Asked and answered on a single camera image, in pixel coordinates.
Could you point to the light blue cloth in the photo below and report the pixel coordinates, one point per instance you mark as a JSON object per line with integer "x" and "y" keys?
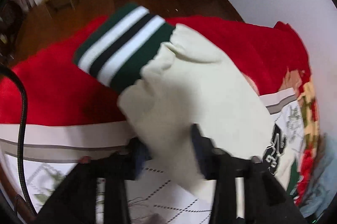
{"x": 322, "y": 186}

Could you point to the green and cream varsity jacket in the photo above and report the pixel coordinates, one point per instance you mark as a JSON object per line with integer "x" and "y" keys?
{"x": 169, "y": 78}

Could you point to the red floral patterned bed blanket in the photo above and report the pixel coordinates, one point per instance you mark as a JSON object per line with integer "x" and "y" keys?
{"x": 47, "y": 101}

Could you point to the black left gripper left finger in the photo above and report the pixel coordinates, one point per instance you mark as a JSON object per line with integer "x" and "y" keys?
{"x": 74, "y": 200}

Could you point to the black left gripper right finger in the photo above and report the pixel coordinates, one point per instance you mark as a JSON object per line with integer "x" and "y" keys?
{"x": 265, "y": 199}

